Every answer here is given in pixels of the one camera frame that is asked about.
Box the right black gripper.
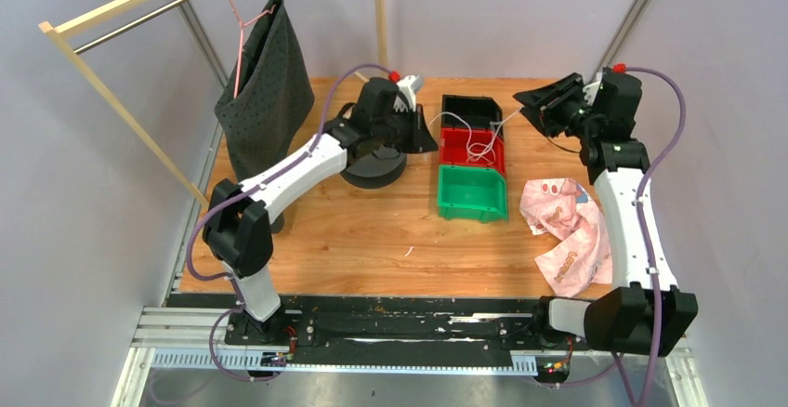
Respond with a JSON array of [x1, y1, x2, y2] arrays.
[[512, 71, 600, 140]]

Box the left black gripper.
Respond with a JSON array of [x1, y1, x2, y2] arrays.
[[372, 103, 439, 153]]

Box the thin white cable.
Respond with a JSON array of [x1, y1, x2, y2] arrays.
[[427, 108, 524, 165]]

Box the black cable spool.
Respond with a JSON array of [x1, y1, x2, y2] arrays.
[[340, 147, 407, 190]]

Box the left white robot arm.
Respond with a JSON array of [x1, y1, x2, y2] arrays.
[[202, 75, 438, 344]]

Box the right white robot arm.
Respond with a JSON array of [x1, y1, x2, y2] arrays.
[[513, 66, 699, 357]]

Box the red storage bin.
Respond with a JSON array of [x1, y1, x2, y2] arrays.
[[439, 127, 506, 177]]

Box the black storage bin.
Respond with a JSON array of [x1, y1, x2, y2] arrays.
[[440, 95, 504, 131]]

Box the green storage bin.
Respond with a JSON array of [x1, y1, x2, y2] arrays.
[[437, 164, 509, 223]]

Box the pink patterned cloth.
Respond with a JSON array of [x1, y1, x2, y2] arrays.
[[519, 178, 613, 297]]

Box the dark grey hanging cloth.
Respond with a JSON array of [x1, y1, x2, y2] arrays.
[[214, 0, 315, 180]]

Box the pink clothes hanger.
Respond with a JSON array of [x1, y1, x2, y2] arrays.
[[221, 0, 277, 98]]

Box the wooden clothes rack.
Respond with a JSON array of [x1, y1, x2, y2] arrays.
[[50, 0, 378, 184]]

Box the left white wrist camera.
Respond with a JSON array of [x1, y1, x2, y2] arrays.
[[393, 74, 424, 112]]

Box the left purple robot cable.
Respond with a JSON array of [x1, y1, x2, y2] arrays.
[[184, 63, 395, 385]]

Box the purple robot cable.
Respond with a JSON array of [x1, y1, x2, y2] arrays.
[[541, 65, 687, 407], [184, 63, 395, 385]]

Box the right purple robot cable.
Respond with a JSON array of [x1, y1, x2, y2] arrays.
[[541, 65, 687, 407]]

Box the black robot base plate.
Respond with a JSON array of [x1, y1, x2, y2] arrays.
[[218, 295, 588, 370]]

